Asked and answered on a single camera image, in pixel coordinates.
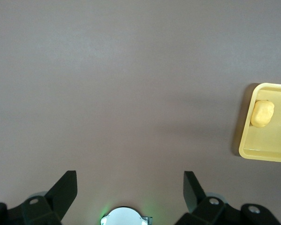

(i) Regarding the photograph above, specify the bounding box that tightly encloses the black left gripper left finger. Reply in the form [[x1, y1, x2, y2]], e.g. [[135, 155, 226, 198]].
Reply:
[[0, 170, 78, 225]]

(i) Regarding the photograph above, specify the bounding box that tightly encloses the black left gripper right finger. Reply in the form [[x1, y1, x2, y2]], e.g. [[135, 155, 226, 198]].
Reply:
[[175, 171, 281, 225]]

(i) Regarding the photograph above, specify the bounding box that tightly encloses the yellow potato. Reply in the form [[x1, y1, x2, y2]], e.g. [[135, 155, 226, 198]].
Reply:
[[250, 99, 275, 128]]

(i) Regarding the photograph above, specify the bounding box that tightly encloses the yellow plastic tray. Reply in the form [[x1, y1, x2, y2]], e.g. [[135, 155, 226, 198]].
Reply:
[[238, 82, 281, 164]]

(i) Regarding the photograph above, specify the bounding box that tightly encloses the brown table mat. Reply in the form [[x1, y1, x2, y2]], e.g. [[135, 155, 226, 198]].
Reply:
[[0, 0, 281, 225]]

